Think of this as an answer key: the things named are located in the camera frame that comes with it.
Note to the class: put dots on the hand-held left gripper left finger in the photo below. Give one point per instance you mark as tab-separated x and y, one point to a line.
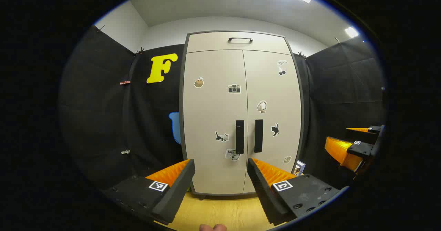
174	196

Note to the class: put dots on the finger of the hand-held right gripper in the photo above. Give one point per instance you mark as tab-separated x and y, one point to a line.
360	136
358	149

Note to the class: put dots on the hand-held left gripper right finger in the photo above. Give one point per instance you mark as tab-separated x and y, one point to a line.
265	193

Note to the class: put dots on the white double-door shoe cabinet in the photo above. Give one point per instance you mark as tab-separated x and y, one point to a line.
181	120

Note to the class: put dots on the white door with camera sticker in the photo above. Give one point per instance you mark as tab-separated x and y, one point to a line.
210	113

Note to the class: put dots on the white door with cherry sticker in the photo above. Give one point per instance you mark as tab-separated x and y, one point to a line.
275	96

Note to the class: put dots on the small white purple box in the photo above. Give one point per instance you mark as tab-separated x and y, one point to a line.
299	168

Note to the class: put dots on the small ceiling light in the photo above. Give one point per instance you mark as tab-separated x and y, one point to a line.
351	31

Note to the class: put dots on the white top drawer front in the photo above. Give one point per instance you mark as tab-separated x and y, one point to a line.
213	43

